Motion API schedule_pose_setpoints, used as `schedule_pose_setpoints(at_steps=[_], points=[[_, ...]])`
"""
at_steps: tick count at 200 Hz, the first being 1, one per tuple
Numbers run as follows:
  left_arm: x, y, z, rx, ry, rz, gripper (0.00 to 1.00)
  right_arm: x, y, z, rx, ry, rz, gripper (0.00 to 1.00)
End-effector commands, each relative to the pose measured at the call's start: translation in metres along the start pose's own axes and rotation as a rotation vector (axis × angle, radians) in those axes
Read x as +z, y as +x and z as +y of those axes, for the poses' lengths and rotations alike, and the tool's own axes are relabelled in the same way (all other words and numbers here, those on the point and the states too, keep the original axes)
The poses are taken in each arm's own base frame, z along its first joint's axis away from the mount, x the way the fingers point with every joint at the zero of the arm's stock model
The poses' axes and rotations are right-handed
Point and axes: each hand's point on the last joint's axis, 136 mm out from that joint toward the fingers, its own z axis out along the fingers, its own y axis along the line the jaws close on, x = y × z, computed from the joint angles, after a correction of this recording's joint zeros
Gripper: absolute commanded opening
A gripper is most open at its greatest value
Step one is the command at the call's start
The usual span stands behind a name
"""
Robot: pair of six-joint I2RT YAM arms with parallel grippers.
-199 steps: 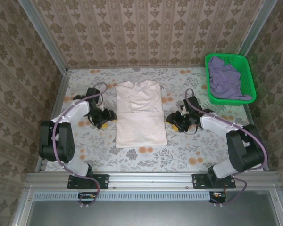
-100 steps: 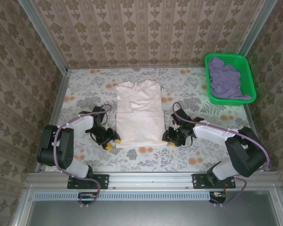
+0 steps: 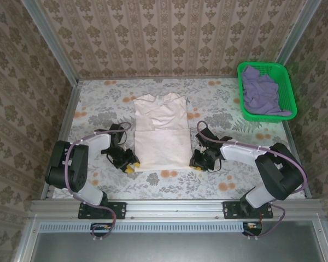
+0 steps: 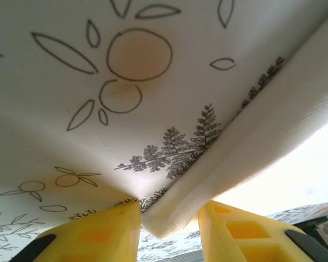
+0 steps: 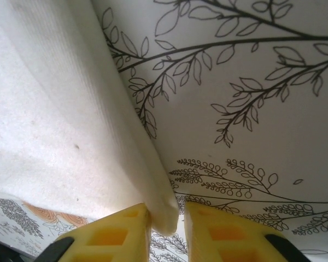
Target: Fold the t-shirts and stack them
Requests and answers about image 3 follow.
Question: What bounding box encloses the cream t-shirt with robot print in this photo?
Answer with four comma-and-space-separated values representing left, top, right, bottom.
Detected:
133, 92, 191, 172

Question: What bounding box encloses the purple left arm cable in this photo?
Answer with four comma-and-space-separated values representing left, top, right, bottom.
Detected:
64, 122, 132, 243

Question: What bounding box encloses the green plastic basket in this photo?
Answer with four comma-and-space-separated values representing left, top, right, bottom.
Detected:
237, 61, 298, 123

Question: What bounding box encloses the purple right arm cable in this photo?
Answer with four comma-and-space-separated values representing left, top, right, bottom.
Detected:
196, 120, 308, 239

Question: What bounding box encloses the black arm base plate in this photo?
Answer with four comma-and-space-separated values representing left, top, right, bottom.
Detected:
223, 201, 274, 220
78, 201, 126, 220

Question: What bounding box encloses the grey slotted cable duct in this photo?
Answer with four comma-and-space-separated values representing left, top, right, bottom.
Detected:
39, 222, 245, 233

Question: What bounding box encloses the aluminium frame post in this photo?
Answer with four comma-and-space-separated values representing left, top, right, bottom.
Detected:
275, 0, 322, 66
23, 0, 80, 86

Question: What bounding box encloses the small black connector box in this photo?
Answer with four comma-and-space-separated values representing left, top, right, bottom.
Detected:
242, 221, 263, 236
90, 222, 113, 237

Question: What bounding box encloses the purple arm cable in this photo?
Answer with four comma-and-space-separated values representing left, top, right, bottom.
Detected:
64, 122, 132, 243
196, 120, 308, 239

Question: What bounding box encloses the floral printed table cover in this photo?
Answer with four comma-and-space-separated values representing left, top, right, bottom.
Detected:
51, 78, 307, 199

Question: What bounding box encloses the aluminium side rail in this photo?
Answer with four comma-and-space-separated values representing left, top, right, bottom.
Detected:
283, 120, 313, 199
40, 81, 83, 200

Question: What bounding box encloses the aluminium mounting rail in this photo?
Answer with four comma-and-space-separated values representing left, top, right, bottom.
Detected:
30, 199, 322, 219

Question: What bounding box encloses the purple t-shirt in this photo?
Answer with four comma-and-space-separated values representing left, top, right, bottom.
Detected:
240, 65, 292, 116

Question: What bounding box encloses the grey metal sheet panel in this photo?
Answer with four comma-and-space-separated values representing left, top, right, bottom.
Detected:
15, 220, 328, 262

